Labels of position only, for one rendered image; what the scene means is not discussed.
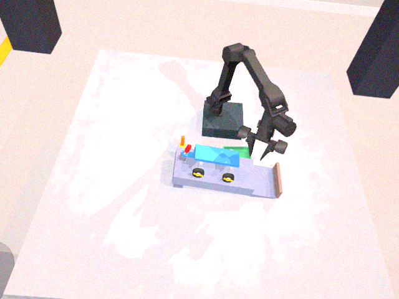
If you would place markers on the green tray floor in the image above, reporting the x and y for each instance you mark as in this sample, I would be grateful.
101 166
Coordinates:
243 153

